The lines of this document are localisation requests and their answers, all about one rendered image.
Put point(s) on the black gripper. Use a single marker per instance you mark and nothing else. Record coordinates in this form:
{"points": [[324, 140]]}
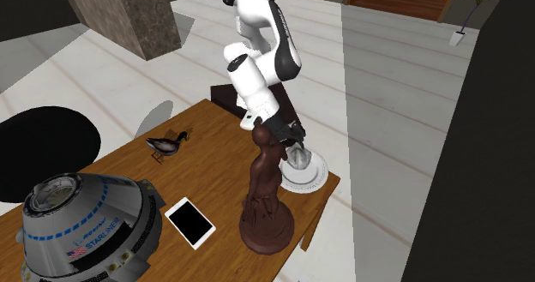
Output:
{"points": [[279, 130]]}

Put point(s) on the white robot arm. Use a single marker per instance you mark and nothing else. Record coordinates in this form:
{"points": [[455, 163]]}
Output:
{"points": [[255, 80]]}

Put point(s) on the white crumpled object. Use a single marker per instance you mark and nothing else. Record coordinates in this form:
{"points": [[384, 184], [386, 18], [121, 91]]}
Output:
{"points": [[299, 158]]}

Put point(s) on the brown figure statue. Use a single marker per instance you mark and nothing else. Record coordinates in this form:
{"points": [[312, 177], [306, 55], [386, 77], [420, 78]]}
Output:
{"points": [[264, 176]]}

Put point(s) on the white round plate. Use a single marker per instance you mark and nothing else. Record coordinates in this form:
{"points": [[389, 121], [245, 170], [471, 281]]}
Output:
{"points": [[307, 180]]}

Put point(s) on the dark robot stand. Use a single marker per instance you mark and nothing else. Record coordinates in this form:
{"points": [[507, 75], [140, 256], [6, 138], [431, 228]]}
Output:
{"points": [[223, 97]]}

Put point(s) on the brown wooden table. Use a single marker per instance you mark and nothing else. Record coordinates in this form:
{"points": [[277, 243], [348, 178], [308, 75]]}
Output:
{"points": [[209, 168]]}

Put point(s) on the mallard duck figure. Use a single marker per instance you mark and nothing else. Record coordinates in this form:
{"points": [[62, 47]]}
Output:
{"points": [[165, 145]]}

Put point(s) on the white tablet with black screen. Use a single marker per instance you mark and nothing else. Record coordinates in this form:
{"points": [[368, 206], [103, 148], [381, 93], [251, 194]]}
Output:
{"points": [[190, 222]]}

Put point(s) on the brown marble pillar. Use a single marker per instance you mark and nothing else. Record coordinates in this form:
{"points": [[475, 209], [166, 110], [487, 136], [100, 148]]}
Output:
{"points": [[133, 13]]}

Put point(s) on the potted plant in white pot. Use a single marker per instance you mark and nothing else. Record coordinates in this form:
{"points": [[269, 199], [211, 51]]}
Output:
{"points": [[457, 36]]}

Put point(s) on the grey space capsule model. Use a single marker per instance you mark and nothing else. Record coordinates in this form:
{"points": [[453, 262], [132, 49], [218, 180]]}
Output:
{"points": [[83, 227]]}

